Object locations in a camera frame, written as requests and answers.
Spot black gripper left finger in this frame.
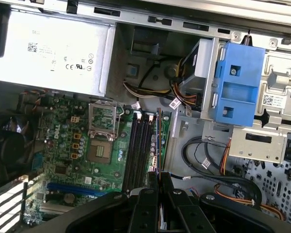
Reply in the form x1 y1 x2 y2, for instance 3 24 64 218
65 171 160 233

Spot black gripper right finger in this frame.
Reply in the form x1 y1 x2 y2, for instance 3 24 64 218
161 171 276 233

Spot RAM memory stick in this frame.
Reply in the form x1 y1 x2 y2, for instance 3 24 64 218
156 106 167 230

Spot black RAM slot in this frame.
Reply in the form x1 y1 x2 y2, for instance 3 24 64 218
135 114 151 190
129 113 146 191
122 112 139 192
142 115 158 174

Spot CPU socket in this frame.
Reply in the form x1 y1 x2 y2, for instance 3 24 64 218
88 139 113 166

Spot blue expansion slot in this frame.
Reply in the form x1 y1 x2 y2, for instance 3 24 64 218
46 182 108 198

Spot pale expansion slot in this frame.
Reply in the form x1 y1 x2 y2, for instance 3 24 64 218
40 202 76 216

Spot perforated metal disk bay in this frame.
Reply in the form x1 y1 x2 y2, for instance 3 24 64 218
230 157 291 228

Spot green motherboard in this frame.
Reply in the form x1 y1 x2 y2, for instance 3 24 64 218
21 94 175 224

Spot metal socket cover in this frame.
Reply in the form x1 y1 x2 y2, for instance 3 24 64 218
87 100 119 139

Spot blue board connector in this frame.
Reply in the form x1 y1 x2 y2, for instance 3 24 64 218
31 153 43 171

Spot blue plastic drive latch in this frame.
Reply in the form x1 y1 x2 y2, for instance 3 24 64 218
214 41 266 128

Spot black case fan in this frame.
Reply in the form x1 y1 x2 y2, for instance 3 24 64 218
0 116 32 186

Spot metal optical drive cage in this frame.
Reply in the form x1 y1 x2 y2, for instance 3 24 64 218
200 36 291 166

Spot grey power supply unit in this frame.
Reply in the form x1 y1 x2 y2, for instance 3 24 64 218
0 9 116 98

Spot black open PC case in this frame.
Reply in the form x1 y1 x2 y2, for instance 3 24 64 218
0 0 291 233

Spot thick black cable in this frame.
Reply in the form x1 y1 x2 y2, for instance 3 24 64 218
181 135 263 210

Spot red yellow power wires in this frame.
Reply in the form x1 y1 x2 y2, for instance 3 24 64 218
214 183 286 221

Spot orange wire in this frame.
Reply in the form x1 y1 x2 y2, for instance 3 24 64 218
219 138 233 176

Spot wire locking lever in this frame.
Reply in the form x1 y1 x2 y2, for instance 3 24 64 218
115 102 126 140

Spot power supply wire bundle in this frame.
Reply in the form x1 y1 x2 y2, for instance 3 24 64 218
123 60 202 110

